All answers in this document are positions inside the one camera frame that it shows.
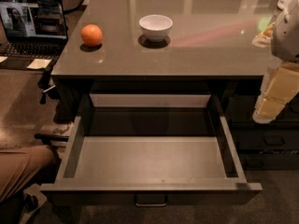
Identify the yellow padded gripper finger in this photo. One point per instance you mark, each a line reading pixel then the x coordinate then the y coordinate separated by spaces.
pixel 278 87

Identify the orange fruit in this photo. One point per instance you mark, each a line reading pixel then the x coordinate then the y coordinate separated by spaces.
pixel 91 35

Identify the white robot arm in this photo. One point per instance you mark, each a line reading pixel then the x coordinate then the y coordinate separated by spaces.
pixel 285 34

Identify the open grey top drawer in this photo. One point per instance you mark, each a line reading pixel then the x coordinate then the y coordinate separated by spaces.
pixel 176 145

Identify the dark lower side drawers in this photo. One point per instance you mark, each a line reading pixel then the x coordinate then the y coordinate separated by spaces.
pixel 273 146

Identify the white ceramic bowl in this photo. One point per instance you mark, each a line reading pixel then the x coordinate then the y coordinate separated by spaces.
pixel 155 27

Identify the black chair armrest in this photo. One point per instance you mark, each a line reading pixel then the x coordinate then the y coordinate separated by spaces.
pixel 45 138

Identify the white paper note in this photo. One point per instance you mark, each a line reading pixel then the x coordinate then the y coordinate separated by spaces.
pixel 38 64

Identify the open black laptop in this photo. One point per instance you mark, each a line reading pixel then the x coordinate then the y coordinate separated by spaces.
pixel 34 29

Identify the person's leg in tan trousers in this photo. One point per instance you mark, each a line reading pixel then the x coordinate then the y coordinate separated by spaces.
pixel 22 167

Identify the metal drawer handle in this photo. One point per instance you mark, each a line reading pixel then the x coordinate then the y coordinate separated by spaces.
pixel 150 200

